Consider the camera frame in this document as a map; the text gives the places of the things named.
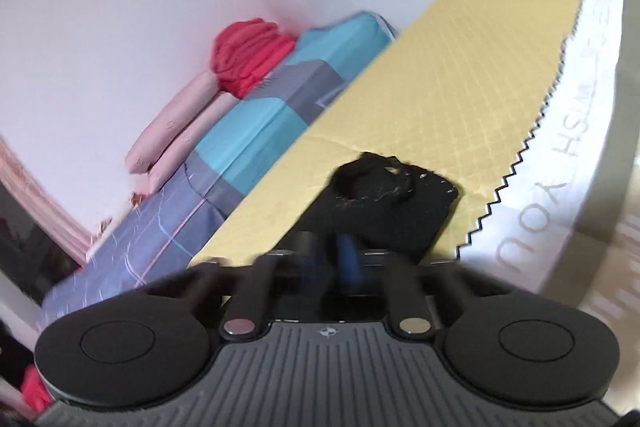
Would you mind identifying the black pants with white stripe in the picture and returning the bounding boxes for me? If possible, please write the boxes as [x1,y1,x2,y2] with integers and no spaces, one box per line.
[294,151,462,269]

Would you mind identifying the red folded cloth stack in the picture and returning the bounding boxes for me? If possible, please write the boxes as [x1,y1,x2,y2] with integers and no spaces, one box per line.
[209,18,297,100]

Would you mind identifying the red cloth pile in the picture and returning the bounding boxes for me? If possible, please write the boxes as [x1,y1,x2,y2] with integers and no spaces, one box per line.
[19,364,55,414]

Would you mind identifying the yellow and white patterned bedspread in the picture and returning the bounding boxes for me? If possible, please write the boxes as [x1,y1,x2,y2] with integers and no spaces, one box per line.
[189,0,640,325]

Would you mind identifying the light wooden frame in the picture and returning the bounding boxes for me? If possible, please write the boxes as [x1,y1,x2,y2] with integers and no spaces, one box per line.
[0,136,103,267]

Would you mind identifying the pink pillows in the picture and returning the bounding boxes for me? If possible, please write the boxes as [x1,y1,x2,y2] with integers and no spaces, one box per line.
[124,69,242,196]

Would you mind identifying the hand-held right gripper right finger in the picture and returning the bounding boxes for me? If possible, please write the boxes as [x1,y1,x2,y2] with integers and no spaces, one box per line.
[334,232,501,338]

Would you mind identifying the dark hanging clothes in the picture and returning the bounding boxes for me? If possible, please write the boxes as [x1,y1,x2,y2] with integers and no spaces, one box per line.
[0,184,83,308]

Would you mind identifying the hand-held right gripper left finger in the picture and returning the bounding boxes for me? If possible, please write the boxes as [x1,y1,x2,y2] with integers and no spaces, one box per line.
[142,232,331,339]

